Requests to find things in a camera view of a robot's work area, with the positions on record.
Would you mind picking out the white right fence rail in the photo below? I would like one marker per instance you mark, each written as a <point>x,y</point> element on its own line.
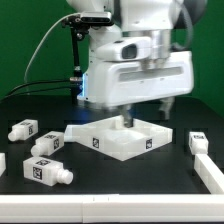
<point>209,173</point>

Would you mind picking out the white marker base plate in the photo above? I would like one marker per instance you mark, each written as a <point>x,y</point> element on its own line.
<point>71,133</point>

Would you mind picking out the white left fence block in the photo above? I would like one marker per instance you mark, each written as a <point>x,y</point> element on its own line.
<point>2,163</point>

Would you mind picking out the white fence rail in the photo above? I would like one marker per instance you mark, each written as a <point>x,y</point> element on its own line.
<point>111,208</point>
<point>209,173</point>

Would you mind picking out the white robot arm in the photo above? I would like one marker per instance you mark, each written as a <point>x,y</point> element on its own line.
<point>169,24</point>

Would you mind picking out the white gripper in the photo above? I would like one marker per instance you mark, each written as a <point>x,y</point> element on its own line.
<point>115,84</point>

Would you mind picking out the white square table top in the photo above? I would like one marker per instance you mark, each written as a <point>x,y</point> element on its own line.
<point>111,138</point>

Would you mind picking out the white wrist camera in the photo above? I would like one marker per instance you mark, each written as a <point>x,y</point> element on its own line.
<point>126,49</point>

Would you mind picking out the white front fence rail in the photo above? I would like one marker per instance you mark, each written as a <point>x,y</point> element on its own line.
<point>111,208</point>

